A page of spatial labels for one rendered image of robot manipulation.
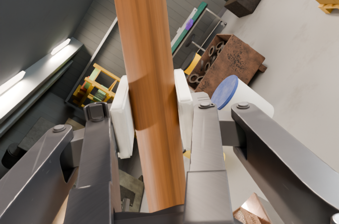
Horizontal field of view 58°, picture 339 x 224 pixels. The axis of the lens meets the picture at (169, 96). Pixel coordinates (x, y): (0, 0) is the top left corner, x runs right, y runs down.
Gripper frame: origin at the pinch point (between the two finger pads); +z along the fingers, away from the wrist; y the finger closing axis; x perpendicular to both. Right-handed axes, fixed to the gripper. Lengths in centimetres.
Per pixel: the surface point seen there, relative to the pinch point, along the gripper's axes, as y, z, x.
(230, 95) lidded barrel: 75, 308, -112
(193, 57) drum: 61, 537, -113
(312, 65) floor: 174, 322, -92
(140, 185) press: -71, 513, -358
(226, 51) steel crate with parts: 94, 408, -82
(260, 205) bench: 57, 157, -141
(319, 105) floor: 153, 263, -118
